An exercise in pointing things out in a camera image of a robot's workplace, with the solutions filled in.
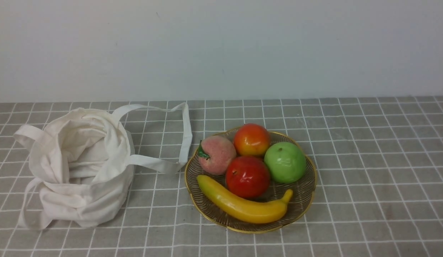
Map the green apple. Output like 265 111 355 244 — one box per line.
264 142 306 183

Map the white cloth bag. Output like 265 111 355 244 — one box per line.
14 102 193 230

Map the pink peach with leaf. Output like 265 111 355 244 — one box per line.
196 135 237 175

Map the red pomegranate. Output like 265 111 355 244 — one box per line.
225 156 271 199

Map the yellow banana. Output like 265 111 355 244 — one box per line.
197 175 293 223

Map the grey checked tablecloth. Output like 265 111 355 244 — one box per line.
0 96 443 257

